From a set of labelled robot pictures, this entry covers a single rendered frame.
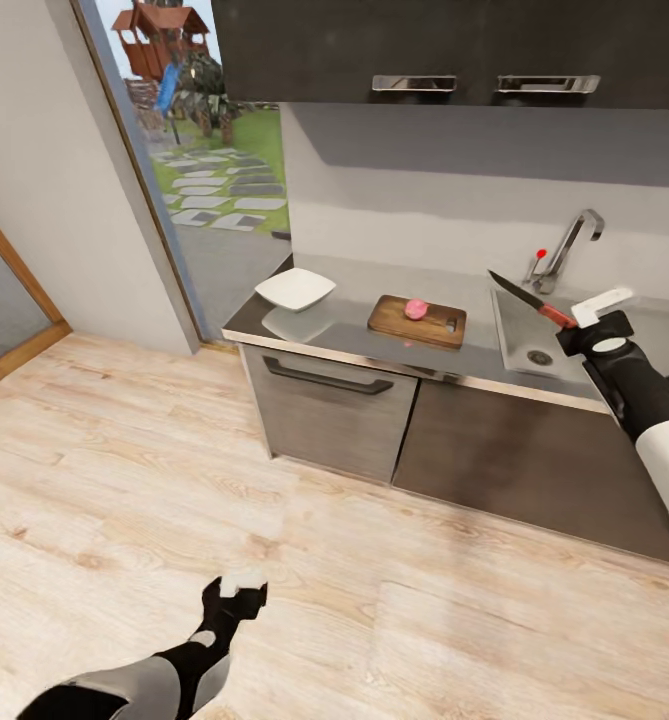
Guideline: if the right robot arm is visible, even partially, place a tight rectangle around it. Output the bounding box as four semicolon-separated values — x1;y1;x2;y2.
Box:
556;287;669;512

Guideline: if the vidalia onion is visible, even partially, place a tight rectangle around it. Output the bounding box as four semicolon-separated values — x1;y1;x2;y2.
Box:
404;299;432;320

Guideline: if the bowl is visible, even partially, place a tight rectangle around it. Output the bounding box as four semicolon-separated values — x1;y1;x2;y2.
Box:
255;268;336;314

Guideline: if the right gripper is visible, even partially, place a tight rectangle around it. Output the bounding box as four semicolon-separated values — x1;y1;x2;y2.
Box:
556;310;634;356

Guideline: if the cutting board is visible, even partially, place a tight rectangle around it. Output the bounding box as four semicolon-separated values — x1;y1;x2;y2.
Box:
368;295;468;349

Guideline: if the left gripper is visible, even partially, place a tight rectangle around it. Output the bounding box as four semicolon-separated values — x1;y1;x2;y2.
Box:
203;577;268;628

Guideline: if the parer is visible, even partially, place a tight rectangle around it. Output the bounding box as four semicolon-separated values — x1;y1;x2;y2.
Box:
491;272;577;328

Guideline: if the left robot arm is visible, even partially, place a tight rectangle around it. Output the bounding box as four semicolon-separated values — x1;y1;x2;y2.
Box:
20;569;269;720

